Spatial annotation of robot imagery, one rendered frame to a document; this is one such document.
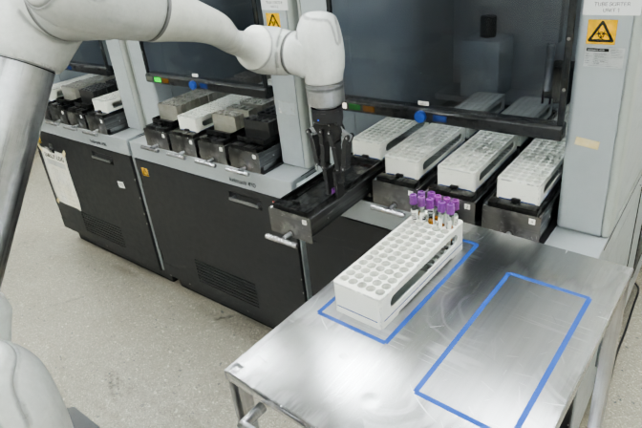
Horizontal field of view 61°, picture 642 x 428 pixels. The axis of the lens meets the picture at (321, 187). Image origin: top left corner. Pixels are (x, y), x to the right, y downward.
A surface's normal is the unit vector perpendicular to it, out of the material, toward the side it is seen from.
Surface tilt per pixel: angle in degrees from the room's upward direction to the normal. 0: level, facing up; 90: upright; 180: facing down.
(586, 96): 90
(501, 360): 0
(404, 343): 0
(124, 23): 121
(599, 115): 90
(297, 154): 90
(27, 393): 71
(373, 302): 90
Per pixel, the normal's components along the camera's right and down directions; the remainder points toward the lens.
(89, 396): -0.10, -0.89
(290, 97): -0.60, 0.41
